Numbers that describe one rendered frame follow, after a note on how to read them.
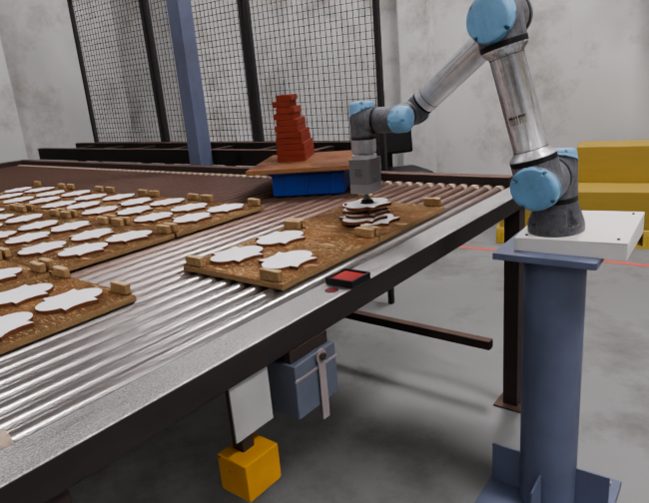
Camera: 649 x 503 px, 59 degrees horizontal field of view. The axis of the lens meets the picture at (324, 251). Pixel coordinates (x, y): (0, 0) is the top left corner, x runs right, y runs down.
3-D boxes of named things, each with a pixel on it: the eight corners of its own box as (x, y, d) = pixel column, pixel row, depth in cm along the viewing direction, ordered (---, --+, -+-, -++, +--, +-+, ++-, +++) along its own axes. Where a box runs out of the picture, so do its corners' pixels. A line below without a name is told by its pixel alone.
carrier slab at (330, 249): (379, 243, 160) (378, 238, 160) (283, 290, 129) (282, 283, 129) (286, 232, 181) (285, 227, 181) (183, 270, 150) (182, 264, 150)
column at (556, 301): (621, 484, 191) (641, 233, 166) (597, 563, 161) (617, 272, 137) (507, 449, 212) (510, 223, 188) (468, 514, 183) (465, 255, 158)
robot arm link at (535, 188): (577, 195, 149) (524, -19, 139) (562, 211, 137) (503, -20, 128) (531, 203, 156) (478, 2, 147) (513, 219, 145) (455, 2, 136)
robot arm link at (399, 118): (419, 101, 165) (386, 103, 172) (401, 107, 157) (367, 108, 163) (421, 129, 168) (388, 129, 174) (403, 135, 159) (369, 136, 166)
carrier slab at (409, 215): (444, 210, 191) (444, 206, 191) (379, 243, 160) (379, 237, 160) (357, 204, 212) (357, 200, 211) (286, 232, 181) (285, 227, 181)
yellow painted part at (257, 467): (282, 476, 114) (269, 370, 107) (251, 504, 107) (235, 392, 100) (254, 463, 119) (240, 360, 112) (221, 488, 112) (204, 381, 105)
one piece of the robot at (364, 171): (354, 144, 179) (357, 195, 184) (338, 148, 172) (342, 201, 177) (381, 143, 174) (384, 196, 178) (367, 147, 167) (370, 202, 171)
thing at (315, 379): (344, 405, 127) (338, 330, 122) (306, 437, 116) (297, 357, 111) (306, 392, 134) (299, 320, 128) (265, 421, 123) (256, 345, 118)
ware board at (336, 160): (375, 152, 273) (374, 148, 272) (367, 168, 225) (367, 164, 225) (274, 159, 281) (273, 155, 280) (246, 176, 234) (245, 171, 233)
